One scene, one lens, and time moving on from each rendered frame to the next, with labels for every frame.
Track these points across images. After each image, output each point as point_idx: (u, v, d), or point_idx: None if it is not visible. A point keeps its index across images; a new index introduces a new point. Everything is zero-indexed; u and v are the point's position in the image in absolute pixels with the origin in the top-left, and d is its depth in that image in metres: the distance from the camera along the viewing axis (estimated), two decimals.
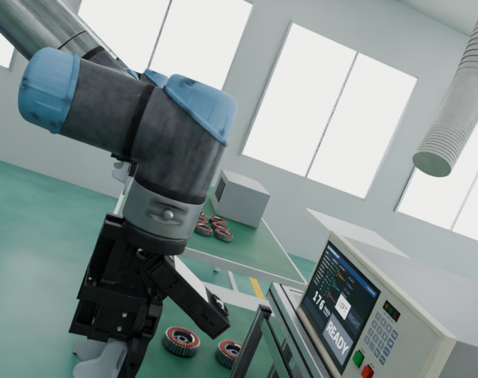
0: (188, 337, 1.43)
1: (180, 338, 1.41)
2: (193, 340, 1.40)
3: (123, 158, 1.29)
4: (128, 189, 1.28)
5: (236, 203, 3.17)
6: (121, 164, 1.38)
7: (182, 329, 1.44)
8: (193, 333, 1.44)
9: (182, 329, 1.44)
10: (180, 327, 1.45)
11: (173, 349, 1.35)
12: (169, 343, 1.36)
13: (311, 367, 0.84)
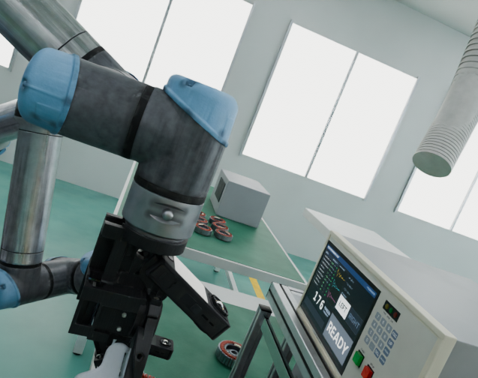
0: None
1: None
2: None
3: None
4: None
5: (236, 203, 3.17)
6: None
7: (148, 377, 1.05)
8: None
9: (147, 377, 1.04)
10: (145, 373, 1.06)
11: None
12: None
13: (311, 367, 0.84)
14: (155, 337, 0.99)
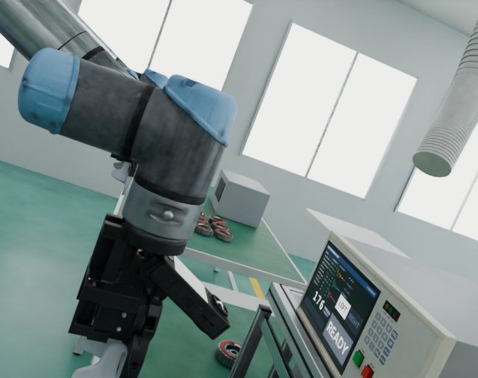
0: None
1: None
2: None
3: (123, 158, 1.29)
4: (128, 189, 1.28)
5: (236, 203, 3.17)
6: (121, 164, 1.38)
7: None
8: None
9: None
10: None
11: None
12: None
13: (311, 367, 0.84)
14: None
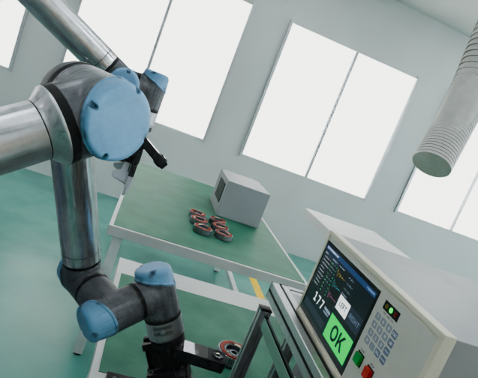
0: None
1: None
2: None
3: (123, 158, 1.29)
4: (128, 189, 1.28)
5: (236, 203, 3.17)
6: (121, 164, 1.38)
7: None
8: None
9: None
10: None
11: None
12: None
13: (311, 367, 0.84)
14: (158, 151, 1.35)
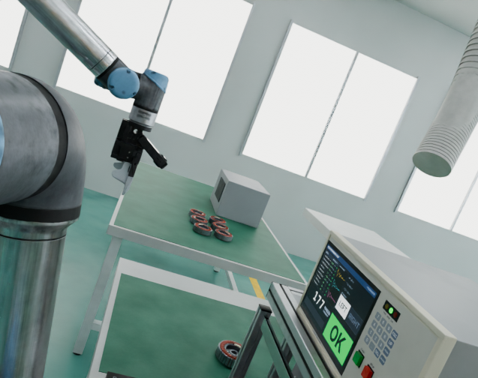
0: None
1: None
2: None
3: (123, 158, 1.29)
4: (128, 189, 1.28)
5: (236, 203, 3.17)
6: (121, 164, 1.38)
7: None
8: None
9: None
10: None
11: None
12: None
13: (311, 367, 0.84)
14: (158, 151, 1.35)
